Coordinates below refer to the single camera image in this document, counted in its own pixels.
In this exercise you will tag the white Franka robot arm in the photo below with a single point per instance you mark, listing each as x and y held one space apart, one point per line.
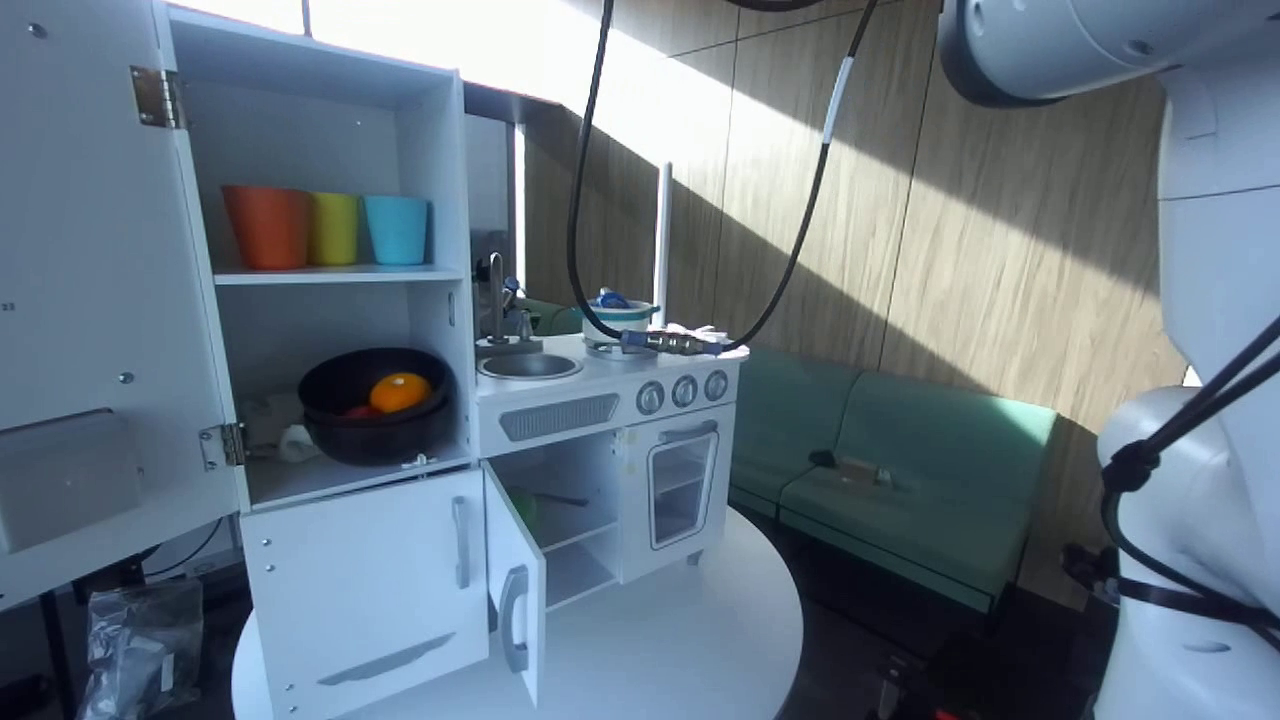
1201 266

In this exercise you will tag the white oven door with window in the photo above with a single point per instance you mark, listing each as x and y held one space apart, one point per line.
681 481

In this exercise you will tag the small white cupboard door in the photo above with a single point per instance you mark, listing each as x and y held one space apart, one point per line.
519 586

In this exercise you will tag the white freezer door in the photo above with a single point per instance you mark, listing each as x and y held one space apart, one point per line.
363 586

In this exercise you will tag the white pot with teal rim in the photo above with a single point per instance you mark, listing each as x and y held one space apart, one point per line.
623 326

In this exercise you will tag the green toy item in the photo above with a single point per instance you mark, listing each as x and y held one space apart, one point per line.
559 316

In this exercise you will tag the grey toy sink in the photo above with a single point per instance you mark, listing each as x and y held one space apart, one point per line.
524 363

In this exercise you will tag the white vertical pole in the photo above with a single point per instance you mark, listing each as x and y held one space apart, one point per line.
662 241

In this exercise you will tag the grey toy faucet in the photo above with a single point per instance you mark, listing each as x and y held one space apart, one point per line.
499 286

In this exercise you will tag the orange toy fruit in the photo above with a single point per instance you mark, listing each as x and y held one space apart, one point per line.
400 395

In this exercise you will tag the white toy kitchen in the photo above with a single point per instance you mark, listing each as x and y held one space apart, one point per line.
400 320

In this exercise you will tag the blue plastic cup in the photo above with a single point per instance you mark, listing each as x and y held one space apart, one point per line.
399 228

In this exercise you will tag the round white table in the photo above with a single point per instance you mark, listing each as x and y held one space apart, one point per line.
667 642

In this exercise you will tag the green cushioned bench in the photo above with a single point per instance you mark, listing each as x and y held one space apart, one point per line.
933 467

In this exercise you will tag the black bowl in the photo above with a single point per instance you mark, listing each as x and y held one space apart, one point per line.
335 422

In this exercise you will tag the yellow-green plastic cup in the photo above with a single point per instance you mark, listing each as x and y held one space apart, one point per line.
336 228

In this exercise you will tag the small white item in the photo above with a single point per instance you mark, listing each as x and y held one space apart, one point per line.
292 441

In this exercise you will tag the orange plastic cup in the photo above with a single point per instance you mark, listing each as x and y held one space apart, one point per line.
269 227

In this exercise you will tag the crumpled clear plastic bag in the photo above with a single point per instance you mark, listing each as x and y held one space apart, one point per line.
143 655

